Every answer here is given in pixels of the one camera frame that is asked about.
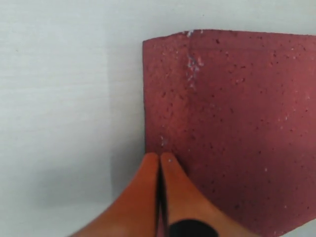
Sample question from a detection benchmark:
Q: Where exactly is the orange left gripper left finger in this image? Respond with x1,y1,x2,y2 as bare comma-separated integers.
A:
72,153,159,237

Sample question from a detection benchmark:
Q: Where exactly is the red brick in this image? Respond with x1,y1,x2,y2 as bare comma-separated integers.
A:
143,30,316,237

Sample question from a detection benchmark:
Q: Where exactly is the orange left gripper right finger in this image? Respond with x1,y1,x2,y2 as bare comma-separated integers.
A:
160,153,249,237

